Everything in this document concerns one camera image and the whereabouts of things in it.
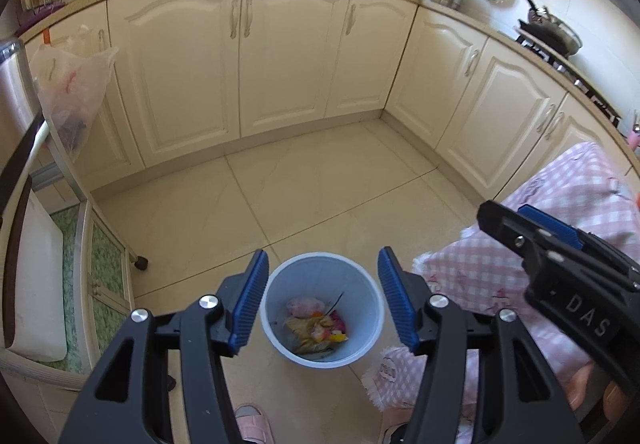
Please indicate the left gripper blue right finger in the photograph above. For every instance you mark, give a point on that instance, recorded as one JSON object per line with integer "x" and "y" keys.
{"x": 406, "y": 295}

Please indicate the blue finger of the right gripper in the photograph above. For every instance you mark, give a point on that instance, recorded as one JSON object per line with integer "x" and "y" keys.
{"x": 565, "y": 232}

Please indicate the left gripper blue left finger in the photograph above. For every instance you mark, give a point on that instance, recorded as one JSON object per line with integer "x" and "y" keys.
{"x": 239, "y": 296}

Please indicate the orange white plastic bag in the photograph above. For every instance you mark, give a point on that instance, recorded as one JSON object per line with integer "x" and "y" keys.
{"x": 305, "y": 307}

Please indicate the magenta snack wrapper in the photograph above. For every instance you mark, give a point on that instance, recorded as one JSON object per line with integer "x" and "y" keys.
{"x": 337, "y": 331}

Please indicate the blue plastic trash bin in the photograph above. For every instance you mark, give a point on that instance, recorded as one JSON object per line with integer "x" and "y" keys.
{"x": 344, "y": 286}

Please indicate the pink checkered tablecloth table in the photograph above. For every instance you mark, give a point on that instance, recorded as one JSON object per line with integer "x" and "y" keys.
{"x": 498, "y": 371}

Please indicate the yellow wrapper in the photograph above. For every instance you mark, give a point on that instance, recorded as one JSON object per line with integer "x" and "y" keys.
{"x": 310, "y": 335}

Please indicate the pink utensil holder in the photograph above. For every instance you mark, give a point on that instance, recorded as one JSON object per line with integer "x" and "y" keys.
{"x": 633, "y": 137}

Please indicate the black gas stove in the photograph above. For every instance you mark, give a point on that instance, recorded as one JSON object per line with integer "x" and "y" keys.
{"x": 551, "y": 50}

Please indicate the black wok with lid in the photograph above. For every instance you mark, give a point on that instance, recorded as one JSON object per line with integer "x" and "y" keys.
{"x": 551, "y": 30}

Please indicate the hanging white plastic bag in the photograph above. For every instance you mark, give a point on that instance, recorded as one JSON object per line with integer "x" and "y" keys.
{"x": 72, "y": 78}

